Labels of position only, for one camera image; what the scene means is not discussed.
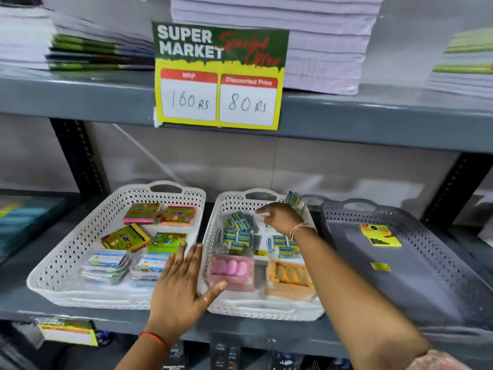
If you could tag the stack of white notebooks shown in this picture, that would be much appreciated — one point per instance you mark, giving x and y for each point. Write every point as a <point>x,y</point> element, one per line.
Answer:
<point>327,53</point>

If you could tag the blue packet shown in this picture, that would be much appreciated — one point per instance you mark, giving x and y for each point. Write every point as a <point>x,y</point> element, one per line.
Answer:
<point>103,338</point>

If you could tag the green sticky notes pack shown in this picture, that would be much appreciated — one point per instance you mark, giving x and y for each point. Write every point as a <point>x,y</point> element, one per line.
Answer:
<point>165,242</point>

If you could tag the green yellow price sign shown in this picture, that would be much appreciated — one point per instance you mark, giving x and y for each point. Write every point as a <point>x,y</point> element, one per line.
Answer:
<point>185,100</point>
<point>67,335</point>

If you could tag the white perforated basket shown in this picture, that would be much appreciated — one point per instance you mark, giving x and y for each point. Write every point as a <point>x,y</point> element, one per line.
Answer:
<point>96,300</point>
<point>262,310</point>

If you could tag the stack of green cover notebooks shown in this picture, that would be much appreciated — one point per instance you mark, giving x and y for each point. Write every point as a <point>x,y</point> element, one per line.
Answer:
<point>462,80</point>

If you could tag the orange eraser box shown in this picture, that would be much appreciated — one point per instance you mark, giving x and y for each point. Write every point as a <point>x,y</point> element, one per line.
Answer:
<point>289,294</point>
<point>289,275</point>

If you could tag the grey perforated basket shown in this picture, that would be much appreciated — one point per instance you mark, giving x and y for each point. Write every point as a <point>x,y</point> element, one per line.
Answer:
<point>385,285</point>

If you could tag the stack of green spine notebooks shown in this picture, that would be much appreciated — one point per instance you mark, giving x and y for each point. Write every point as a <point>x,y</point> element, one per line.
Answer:
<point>23,38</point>

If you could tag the sticky notes pack orange edge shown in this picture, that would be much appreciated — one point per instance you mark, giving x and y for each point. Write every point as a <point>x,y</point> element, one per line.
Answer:
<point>178,215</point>

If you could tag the yellow note pad black print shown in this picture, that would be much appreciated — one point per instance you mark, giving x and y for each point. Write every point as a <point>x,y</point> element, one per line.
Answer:
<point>379,235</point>

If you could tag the stack of blue boxes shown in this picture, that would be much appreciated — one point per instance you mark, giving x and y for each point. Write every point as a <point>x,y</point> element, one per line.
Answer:
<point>23,227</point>

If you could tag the small yellow sticker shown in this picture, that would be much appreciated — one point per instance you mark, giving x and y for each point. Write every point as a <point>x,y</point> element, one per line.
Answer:
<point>262,253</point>
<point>380,267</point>

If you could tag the group of staple packs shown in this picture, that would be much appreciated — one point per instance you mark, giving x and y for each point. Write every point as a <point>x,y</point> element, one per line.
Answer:
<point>237,238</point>

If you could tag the pink eraser box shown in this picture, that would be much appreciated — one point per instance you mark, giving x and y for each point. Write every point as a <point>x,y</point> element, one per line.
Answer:
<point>231,267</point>

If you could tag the person's right hand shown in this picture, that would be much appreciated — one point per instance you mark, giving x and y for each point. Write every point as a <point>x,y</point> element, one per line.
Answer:
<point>287,219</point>

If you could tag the sticky notes pack pink edge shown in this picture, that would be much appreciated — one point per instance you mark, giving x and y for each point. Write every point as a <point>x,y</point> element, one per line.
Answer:
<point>141,213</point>

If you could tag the person's left hand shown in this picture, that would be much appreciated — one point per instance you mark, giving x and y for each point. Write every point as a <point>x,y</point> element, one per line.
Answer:
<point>177,296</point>

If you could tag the pink patterned right sleeve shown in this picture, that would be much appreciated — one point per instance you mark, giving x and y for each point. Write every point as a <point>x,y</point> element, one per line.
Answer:
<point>439,362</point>

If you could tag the person's right forearm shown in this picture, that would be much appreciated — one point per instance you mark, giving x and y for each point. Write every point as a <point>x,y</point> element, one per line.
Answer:
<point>346,304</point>

